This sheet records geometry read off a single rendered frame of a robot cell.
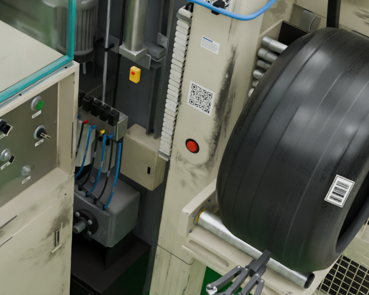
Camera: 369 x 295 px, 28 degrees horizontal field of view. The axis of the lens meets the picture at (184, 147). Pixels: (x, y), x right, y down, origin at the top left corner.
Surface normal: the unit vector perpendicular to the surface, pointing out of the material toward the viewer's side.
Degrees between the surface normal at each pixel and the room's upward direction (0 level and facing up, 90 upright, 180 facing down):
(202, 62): 90
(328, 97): 30
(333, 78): 21
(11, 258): 90
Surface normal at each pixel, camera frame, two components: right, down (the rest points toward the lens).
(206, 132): -0.57, 0.47
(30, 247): 0.81, 0.46
